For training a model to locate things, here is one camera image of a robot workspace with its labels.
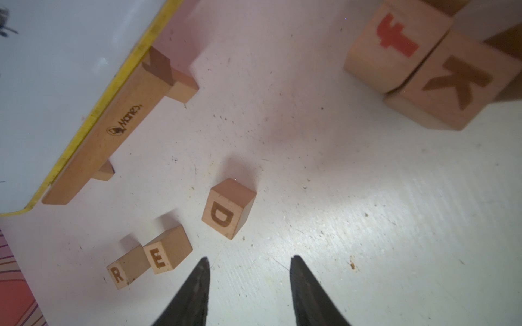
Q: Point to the wooden E block orange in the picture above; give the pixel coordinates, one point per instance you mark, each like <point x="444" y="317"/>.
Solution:
<point x="168" y="250"/>

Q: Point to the wooden R block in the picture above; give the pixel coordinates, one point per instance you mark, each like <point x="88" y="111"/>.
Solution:
<point x="126" y="269"/>

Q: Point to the whiteboard with RED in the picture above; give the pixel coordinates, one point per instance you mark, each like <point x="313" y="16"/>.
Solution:
<point x="60" y="62"/>

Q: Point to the wooden f block red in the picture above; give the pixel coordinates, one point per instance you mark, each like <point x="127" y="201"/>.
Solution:
<point x="395" y="42"/>

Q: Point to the wooden engraved D block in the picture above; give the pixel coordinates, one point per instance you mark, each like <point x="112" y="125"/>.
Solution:
<point x="228" y="206"/>

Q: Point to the wooden engraved K block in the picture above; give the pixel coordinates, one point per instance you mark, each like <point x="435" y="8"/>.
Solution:
<point x="460" y="77"/>

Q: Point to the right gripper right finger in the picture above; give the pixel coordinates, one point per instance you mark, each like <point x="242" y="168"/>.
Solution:
<point x="312" y="306"/>

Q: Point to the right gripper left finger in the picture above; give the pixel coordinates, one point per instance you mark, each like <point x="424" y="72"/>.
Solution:
<point x="190" y="304"/>

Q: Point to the wooden whiteboard stand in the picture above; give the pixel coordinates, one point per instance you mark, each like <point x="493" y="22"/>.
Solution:
<point x="153" y="79"/>

